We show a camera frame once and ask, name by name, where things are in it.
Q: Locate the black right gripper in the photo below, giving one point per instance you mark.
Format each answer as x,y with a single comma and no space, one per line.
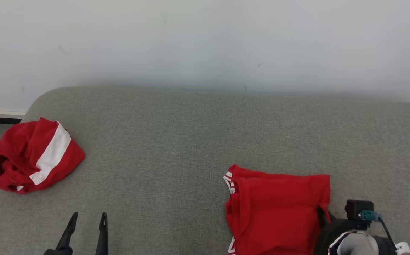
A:
332,232

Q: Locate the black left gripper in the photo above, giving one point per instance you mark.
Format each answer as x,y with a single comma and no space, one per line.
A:
58,252

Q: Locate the red basketball jersey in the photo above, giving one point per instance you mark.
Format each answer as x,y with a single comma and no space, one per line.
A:
279,212

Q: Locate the red shorts with white stripe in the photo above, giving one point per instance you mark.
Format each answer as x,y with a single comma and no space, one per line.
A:
17,148

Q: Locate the white and grey right arm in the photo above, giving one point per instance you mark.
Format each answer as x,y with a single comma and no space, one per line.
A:
357,244

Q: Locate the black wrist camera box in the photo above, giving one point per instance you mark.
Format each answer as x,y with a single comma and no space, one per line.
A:
355,209

